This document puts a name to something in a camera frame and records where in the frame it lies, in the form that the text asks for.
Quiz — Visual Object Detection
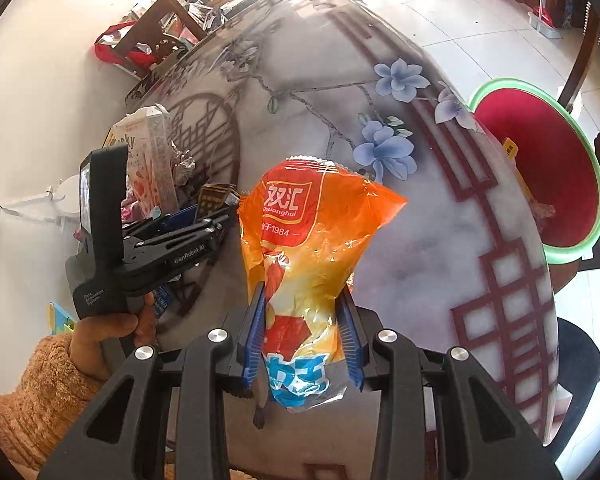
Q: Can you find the blue packet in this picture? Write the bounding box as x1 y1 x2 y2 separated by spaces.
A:
155 205 201 231

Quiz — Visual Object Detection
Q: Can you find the pink snack bag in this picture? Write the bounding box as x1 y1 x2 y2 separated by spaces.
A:
120 195 153 223

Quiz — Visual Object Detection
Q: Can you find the carved wooden chair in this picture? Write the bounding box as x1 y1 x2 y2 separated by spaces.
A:
545 2 600 301

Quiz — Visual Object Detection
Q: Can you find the white plastic object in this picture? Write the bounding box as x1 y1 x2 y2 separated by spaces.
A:
0 174 82 227

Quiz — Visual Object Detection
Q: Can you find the blue and yellow box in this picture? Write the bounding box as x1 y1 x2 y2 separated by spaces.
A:
47 302 78 337

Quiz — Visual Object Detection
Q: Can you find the crumpled foil wrapper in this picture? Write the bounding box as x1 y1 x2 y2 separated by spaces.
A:
170 142 197 188

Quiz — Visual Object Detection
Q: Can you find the black round stool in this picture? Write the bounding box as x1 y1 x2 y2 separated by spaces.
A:
545 317 600 461

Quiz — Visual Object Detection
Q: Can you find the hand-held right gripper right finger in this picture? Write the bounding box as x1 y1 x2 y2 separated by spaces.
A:
335 285 563 480

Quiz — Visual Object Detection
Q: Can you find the pink and white snack carton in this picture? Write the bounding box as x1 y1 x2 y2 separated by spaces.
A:
104 105 178 213

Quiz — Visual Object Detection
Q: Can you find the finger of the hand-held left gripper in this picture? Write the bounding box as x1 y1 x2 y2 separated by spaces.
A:
195 204 241 262

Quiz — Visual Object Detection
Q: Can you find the floral printed tablecloth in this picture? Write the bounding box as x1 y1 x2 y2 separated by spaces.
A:
125 0 561 480

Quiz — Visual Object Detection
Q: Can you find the wooden chair with red bag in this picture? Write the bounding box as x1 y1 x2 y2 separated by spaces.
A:
112 0 208 78

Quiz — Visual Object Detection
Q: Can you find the white and red dustpan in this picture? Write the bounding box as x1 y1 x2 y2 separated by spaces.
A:
527 7 563 40

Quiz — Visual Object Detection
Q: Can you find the red bag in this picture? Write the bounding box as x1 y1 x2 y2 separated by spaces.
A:
94 22 156 68

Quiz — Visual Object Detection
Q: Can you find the red basin with green rim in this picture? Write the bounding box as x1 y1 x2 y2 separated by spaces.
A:
469 77 600 266

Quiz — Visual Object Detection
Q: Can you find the black and gold packet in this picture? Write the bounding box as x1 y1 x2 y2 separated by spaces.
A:
197 184 241 213

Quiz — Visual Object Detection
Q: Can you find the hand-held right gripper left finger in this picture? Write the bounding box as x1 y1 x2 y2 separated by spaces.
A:
37 280 269 480

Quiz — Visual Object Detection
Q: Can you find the orange snack bag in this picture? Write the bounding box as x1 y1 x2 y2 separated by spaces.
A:
237 156 408 413

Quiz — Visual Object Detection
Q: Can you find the person's left hand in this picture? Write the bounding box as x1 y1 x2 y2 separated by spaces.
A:
69 292 157 381

